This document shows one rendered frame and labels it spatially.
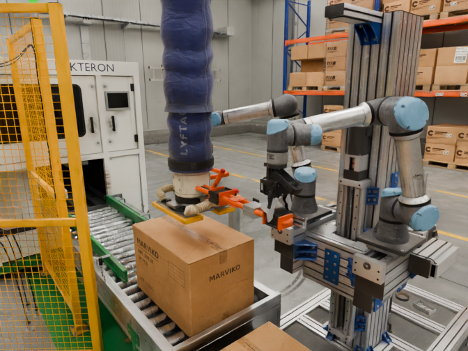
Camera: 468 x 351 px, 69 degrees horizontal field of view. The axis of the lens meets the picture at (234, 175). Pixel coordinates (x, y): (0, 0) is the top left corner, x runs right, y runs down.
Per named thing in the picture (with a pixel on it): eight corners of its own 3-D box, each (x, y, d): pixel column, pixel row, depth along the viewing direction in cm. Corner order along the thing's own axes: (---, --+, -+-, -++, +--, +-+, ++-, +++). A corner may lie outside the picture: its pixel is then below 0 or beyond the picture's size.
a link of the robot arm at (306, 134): (310, 121, 129) (283, 122, 127) (324, 124, 118) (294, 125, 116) (310, 142, 131) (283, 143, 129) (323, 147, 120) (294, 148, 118)
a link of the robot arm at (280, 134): (294, 120, 116) (270, 121, 114) (293, 152, 118) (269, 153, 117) (286, 118, 123) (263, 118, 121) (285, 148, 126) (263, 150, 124)
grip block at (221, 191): (207, 201, 153) (207, 189, 152) (224, 197, 159) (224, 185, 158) (218, 206, 147) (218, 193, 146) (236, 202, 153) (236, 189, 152)
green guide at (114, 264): (49, 214, 324) (48, 205, 322) (61, 212, 331) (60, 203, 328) (111, 287, 204) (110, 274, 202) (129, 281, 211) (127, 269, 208)
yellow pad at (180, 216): (151, 205, 179) (150, 196, 177) (168, 201, 185) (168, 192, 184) (184, 225, 153) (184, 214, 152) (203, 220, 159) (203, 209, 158)
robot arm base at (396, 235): (382, 228, 167) (384, 208, 165) (414, 237, 156) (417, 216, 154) (366, 236, 158) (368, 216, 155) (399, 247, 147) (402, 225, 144)
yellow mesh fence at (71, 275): (39, 271, 331) (1, 39, 279) (51, 268, 338) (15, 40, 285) (74, 336, 244) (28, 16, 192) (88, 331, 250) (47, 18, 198)
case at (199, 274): (137, 285, 207) (131, 224, 197) (193, 264, 232) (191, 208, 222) (191, 340, 162) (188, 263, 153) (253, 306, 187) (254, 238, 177)
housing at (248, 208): (242, 214, 138) (242, 204, 136) (254, 211, 142) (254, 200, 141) (253, 219, 132) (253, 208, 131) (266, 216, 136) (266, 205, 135)
